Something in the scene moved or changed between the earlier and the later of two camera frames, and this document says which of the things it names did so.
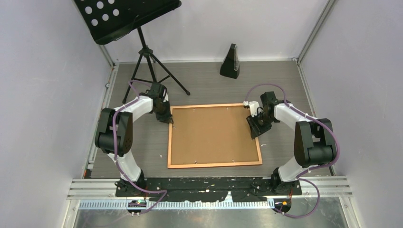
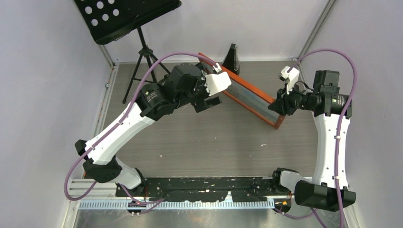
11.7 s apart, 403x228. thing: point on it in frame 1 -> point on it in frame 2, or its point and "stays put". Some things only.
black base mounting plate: x=212 y=189 stays put
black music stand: x=107 y=20 stays put
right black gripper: x=256 y=129 -> x=283 y=105
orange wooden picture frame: x=242 y=164 -> x=254 y=100
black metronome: x=230 y=65 stays put
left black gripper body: x=164 y=106 -> x=200 y=103
